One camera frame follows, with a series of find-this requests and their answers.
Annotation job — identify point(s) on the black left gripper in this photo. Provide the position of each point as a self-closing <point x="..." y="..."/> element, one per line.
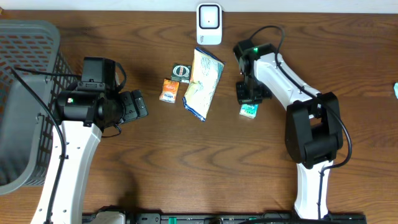
<point x="130" y="99"/>

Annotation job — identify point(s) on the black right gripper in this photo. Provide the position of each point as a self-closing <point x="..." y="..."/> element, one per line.
<point x="242" y="98"/>

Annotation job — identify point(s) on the green tissue pack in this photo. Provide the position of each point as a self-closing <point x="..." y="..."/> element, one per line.
<point x="249" y="111"/>

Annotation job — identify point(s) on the green wet wipes pack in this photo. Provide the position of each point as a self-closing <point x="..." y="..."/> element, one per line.
<point x="396" y="89"/>

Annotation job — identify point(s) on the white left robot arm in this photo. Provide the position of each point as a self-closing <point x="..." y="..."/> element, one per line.
<point x="82" y="118"/>

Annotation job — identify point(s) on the white barcode scanner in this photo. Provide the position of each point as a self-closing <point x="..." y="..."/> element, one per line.
<point x="209" y="24"/>

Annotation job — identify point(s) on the orange tissue pack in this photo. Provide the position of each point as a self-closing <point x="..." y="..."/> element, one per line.
<point x="169" y="91"/>

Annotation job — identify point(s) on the dark green small box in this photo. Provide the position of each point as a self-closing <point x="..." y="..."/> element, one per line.
<point x="181" y="73"/>

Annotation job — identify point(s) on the grey plastic basket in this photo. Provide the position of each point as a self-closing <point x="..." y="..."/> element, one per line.
<point x="31" y="49"/>

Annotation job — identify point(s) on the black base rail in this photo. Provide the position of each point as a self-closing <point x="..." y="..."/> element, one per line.
<point x="270" y="217"/>

